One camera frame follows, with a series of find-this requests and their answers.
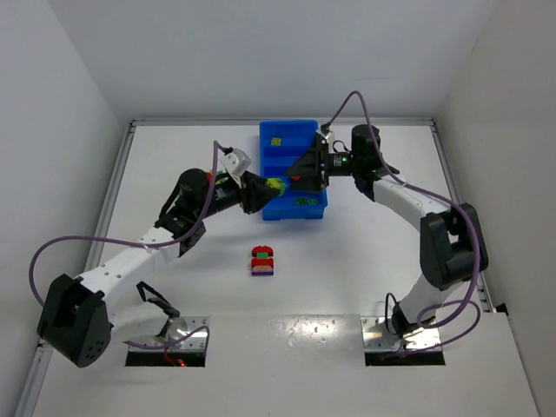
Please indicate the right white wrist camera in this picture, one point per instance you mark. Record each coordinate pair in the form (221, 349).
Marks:
(327, 136)

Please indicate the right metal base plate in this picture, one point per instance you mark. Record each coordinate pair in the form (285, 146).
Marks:
(377, 340)

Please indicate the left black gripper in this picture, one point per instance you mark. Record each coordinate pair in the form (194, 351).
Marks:
(246, 192)

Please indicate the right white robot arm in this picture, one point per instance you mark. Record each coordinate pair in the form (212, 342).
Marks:
(452, 249)

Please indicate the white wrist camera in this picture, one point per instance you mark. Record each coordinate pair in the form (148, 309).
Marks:
(236, 163)
(327, 136)

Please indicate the purple base lego brick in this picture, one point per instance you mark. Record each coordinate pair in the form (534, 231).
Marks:
(262, 270)

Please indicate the lime lego brick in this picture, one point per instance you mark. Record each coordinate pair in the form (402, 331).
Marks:
(278, 184)

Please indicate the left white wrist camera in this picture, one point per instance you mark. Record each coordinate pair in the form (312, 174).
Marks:
(236, 163)

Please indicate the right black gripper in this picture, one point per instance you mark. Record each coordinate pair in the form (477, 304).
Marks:
(322, 162)

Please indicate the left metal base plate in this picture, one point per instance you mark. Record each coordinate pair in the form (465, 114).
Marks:
(182, 335)

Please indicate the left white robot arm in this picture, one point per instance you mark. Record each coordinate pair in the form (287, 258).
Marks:
(75, 318)

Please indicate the metal base plate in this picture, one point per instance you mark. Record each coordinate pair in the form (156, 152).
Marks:
(182, 335)
(377, 340)

